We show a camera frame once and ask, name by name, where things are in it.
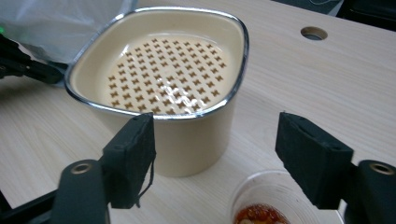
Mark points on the white plastic trash bag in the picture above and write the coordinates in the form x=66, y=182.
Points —
x=56, y=25

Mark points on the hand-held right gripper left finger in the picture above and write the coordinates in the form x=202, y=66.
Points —
x=130, y=161

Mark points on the beige strainer container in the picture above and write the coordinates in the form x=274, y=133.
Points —
x=186, y=146

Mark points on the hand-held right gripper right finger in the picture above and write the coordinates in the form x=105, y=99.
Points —
x=314, y=161

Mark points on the clear plastic cup with leftovers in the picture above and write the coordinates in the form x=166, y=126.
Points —
x=264, y=199

